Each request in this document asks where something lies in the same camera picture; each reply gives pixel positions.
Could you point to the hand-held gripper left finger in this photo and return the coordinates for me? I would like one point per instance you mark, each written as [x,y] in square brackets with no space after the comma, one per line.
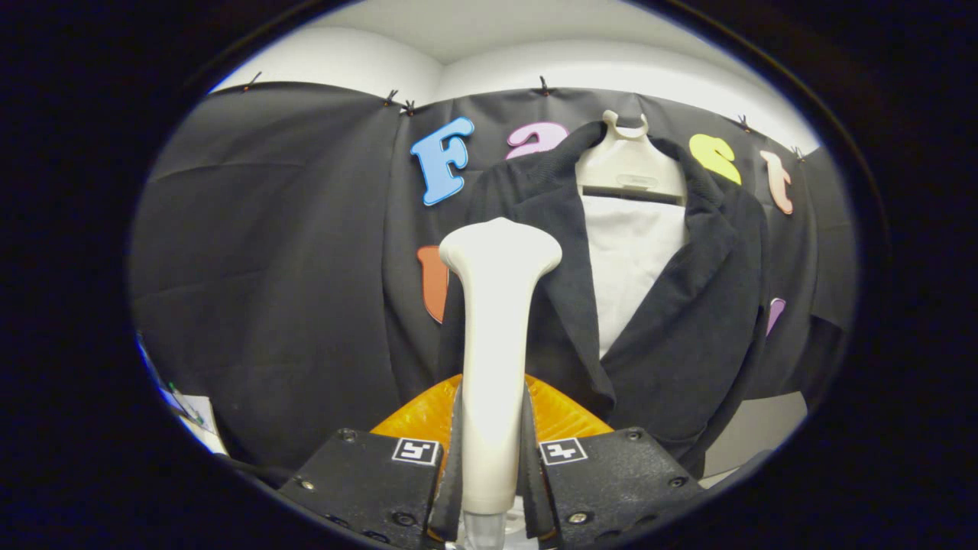
[451,500]

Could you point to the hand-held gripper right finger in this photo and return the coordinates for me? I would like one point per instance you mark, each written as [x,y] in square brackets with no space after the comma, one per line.
[533,496]

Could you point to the white garment steamer head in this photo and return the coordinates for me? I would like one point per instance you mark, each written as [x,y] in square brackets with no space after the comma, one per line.
[493,344]

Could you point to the black suit jacket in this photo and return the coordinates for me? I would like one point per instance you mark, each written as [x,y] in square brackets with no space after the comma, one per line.
[688,328]

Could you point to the grey cabinet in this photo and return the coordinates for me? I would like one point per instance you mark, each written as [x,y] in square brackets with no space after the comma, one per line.
[752,435]

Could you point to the white cloth panel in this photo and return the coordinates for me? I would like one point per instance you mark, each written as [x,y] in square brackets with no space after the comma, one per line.
[630,260]

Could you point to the white power strip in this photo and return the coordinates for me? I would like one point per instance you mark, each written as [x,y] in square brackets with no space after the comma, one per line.
[202,420]

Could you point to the black backdrop cloth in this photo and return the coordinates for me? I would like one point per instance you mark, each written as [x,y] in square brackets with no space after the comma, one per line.
[267,305]

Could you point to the cream plastic hanger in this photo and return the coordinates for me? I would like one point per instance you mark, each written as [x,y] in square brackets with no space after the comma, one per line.
[626,164]

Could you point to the row of black clips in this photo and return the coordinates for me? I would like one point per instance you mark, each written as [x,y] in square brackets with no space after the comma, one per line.
[543,85]

